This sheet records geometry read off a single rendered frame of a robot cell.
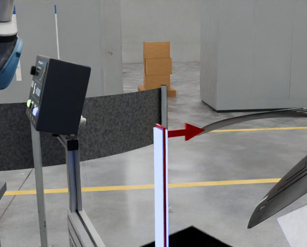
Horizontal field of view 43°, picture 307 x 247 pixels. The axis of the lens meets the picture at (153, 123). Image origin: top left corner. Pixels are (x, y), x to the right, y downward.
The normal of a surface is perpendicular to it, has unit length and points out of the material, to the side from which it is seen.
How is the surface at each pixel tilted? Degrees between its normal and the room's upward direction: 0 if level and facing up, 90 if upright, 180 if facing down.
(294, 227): 55
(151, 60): 90
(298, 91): 90
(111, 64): 90
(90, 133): 90
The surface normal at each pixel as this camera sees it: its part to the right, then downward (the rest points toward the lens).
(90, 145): 0.52, 0.18
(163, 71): 0.08, 0.21
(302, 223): -0.44, -0.40
